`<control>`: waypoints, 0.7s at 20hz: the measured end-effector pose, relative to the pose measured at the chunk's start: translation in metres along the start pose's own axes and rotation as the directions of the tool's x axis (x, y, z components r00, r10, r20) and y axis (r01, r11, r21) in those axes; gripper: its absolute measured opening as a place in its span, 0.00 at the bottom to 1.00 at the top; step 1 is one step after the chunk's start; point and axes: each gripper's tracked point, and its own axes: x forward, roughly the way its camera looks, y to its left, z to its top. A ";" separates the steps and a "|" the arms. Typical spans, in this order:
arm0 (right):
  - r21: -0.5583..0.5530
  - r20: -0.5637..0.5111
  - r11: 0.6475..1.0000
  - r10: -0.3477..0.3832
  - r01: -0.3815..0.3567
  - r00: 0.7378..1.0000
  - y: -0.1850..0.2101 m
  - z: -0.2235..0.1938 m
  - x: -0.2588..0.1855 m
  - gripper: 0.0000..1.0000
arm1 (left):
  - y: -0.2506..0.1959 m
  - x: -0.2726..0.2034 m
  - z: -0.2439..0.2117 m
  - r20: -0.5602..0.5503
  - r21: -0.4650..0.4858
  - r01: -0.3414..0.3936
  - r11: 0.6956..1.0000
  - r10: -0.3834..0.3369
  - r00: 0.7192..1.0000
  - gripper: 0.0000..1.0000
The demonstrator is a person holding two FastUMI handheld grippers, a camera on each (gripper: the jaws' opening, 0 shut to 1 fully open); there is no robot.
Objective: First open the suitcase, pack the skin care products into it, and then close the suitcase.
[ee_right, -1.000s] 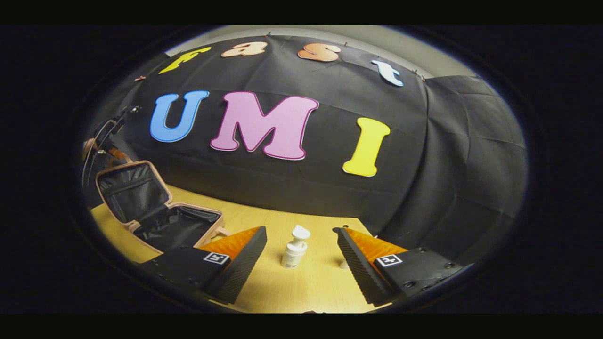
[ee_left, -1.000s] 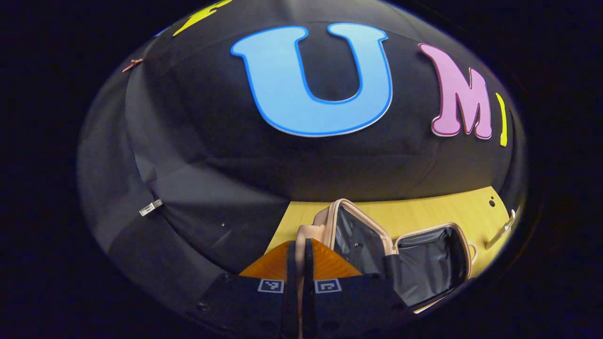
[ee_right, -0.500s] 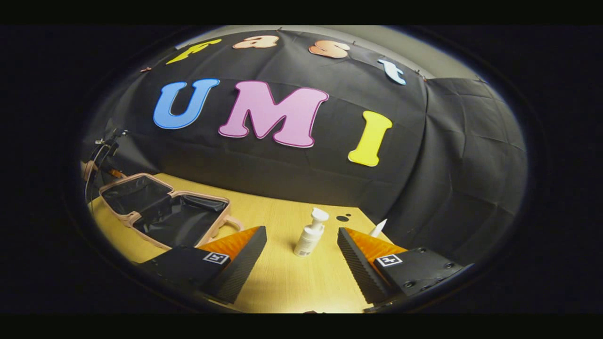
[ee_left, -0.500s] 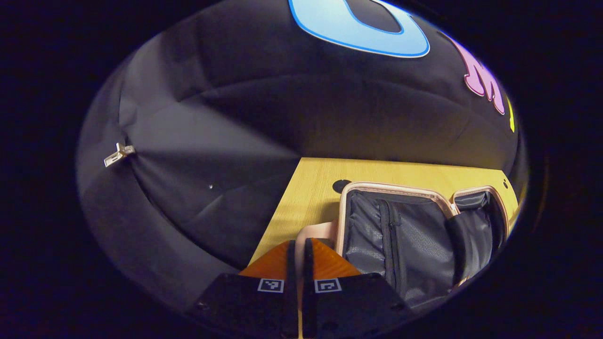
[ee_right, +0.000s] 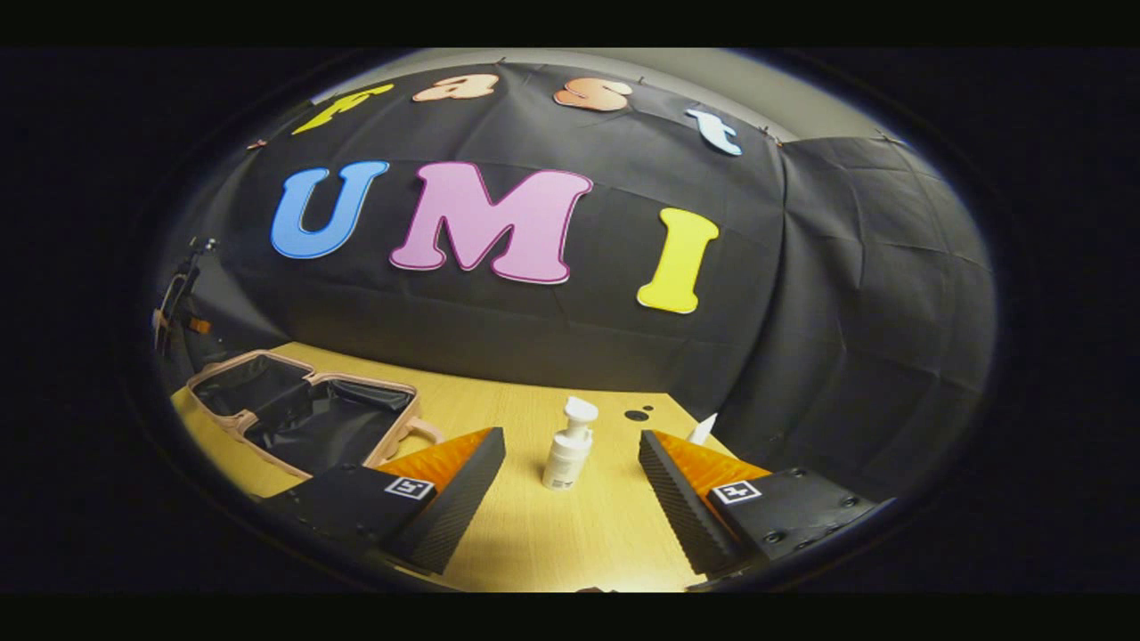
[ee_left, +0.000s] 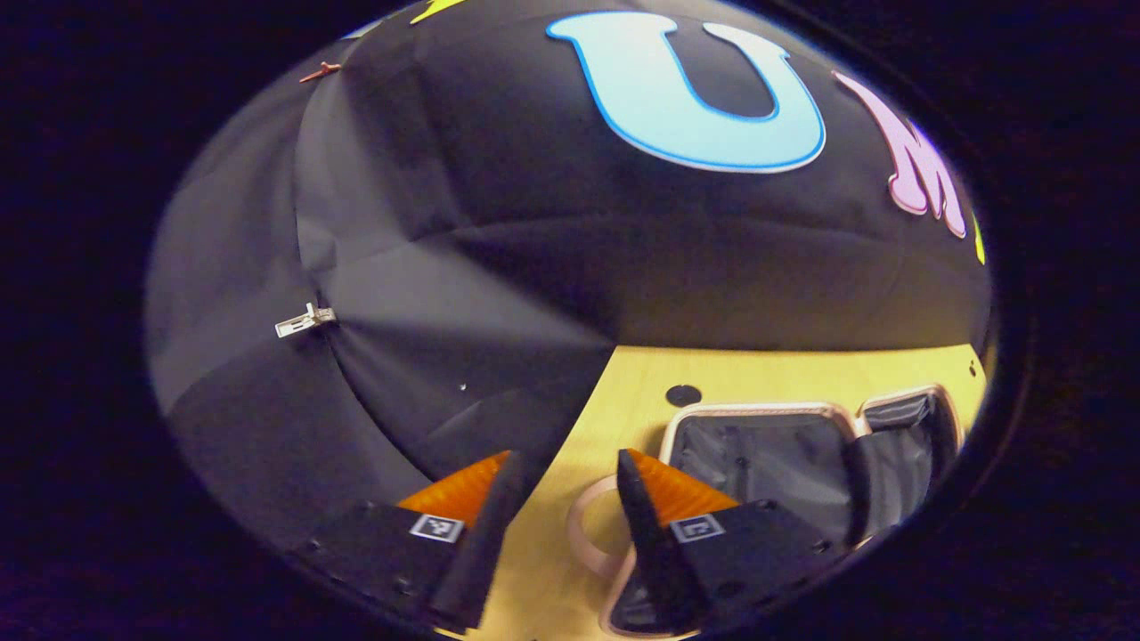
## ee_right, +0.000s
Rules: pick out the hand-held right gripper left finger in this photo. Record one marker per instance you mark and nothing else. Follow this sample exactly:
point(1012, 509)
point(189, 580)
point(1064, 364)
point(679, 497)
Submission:
point(459, 507)

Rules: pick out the black backdrop cloth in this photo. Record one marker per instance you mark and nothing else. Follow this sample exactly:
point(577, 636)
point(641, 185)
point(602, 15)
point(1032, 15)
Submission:
point(623, 356)

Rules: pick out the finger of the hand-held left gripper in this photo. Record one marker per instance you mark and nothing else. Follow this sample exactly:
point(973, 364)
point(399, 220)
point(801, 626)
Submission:
point(200, 327)

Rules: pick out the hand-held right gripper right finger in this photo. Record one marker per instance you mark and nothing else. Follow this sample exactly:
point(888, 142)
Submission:
point(681, 507)

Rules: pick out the white pump bottle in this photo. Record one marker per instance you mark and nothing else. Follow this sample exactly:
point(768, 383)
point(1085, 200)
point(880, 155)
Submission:
point(567, 458)

